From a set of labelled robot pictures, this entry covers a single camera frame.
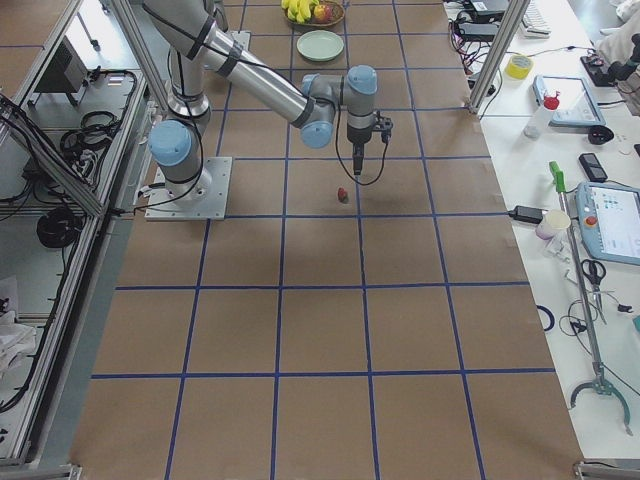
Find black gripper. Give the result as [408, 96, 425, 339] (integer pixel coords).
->
[347, 127, 372, 175]

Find strawberry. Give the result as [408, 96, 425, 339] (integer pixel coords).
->
[337, 187, 349, 203]

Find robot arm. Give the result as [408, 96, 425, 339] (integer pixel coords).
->
[143, 1, 393, 175]

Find light green plate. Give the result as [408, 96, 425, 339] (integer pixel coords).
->
[296, 30, 344, 62]

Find wicker basket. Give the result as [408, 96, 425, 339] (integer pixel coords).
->
[284, 0, 345, 27]

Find red apple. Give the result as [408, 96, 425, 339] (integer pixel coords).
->
[313, 4, 333, 24]

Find yellow banana bunch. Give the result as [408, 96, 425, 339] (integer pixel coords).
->
[280, 0, 320, 24]

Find red capped squeeze bottle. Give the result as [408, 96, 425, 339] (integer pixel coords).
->
[523, 92, 560, 139]

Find black power adapter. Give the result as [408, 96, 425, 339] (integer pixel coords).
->
[507, 205, 547, 225]

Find yellow tape roll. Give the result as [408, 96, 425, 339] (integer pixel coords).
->
[504, 54, 533, 80]

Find white paper cup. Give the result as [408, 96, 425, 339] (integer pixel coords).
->
[535, 210, 571, 240]

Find teach pendant far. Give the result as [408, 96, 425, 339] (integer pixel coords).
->
[532, 75, 606, 128]

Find teach pendant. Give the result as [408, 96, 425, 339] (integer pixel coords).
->
[532, 75, 606, 128]
[575, 182, 639, 265]

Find black small bowl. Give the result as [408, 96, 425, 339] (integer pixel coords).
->
[587, 125, 615, 146]

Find teach pendant near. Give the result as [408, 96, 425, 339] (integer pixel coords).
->
[575, 182, 639, 265]

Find black scissors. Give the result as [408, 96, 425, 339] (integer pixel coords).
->
[581, 259, 607, 324]

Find long reach grabber tool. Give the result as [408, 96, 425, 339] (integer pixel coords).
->
[548, 160, 632, 436]

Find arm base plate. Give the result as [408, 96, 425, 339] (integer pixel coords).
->
[227, 31, 251, 58]
[144, 157, 233, 221]

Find aluminium frame post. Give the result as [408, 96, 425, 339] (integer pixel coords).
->
[468, 0, 530, 114]

